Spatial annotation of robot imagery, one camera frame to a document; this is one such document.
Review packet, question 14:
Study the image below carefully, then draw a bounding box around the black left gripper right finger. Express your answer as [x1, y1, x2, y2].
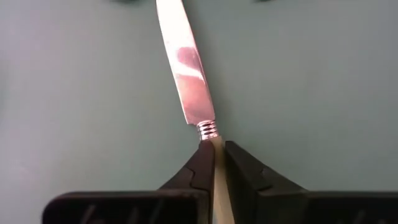
[225, 141, 398, 224]

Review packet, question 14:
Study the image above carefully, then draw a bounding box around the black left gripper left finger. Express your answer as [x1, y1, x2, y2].
[42, 141, 216, 224]

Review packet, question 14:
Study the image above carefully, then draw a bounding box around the grey-handled table knife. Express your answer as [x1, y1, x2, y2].
[155, 0, 236, 224]

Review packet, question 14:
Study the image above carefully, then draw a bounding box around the green table mat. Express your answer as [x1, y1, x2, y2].
[0, 0, 398, 224]

